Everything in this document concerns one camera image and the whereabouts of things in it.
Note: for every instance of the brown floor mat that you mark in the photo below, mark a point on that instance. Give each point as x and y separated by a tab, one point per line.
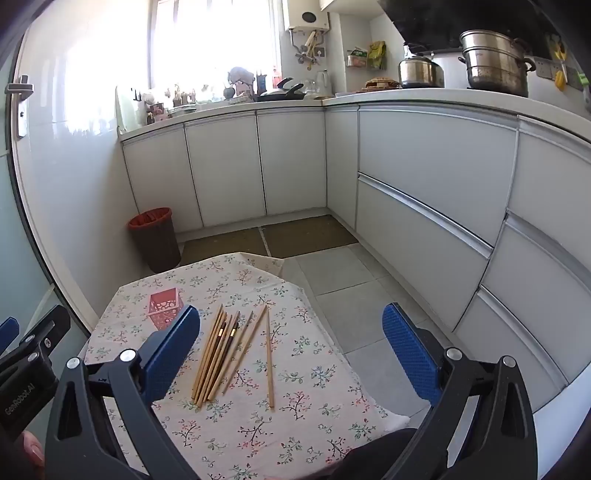
221	247
309	235

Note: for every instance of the steel dish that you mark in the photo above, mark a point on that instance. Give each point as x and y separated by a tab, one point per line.
182	110

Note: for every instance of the yellow hanging utensil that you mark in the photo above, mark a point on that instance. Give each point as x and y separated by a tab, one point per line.
560	78

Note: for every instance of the steel steamer pot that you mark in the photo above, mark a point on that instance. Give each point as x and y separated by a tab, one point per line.
496	60

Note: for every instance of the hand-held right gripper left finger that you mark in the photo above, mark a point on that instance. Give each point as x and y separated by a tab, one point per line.
171	350

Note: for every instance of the brown trash bin red bag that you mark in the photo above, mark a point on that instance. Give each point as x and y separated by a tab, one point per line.
154	244

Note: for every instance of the floral tablecloth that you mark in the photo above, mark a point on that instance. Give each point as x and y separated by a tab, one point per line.
300	369

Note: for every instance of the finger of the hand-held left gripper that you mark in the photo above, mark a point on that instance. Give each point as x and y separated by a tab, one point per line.
51	323
7	332

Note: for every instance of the person's left hand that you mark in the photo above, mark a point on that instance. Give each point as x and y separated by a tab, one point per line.
32	450

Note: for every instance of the black range hood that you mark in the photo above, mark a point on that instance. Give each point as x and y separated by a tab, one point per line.
438	23

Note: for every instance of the grey cloth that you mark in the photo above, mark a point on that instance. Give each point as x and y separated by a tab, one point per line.
241	74

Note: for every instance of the white electric kettle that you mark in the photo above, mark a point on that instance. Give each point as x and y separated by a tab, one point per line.
324	83

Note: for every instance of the white kitchen countertop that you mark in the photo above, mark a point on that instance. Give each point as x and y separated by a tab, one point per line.
415	97

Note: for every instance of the wall rack with packets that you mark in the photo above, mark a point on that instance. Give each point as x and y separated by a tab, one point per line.
358	57

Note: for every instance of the black frying pan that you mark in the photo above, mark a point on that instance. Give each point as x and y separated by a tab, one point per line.
281	94

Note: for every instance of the dark knife block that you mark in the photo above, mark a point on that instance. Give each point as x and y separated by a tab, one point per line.
262	83

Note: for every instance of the pink lattice basket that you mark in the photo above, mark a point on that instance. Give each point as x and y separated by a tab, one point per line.
161	307

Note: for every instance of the white kitchen cabinets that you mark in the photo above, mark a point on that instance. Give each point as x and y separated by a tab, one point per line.
286	161

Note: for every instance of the steel kettle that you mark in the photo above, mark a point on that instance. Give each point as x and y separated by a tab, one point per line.
418	71

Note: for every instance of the white water heater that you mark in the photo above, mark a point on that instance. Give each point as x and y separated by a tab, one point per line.
307	16

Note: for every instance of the woven tray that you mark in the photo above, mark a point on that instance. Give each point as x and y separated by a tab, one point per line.
382	83

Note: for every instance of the yellow bag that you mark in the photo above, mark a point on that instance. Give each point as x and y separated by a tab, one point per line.
377	55

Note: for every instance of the small pink box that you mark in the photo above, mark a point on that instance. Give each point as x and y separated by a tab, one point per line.
156	113

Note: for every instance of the row of small figurines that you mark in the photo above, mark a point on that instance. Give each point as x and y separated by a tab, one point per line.
189	96

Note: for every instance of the red bottle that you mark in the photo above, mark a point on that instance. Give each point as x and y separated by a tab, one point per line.
276	77

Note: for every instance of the window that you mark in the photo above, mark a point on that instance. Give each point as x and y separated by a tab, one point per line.
207	41

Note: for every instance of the pale cutting board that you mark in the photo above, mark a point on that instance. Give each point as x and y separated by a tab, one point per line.
127	110

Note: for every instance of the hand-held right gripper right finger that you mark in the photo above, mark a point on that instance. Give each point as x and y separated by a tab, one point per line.
411	355

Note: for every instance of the bunch of wooden chopsticks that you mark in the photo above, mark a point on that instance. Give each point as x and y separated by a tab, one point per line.
214	355

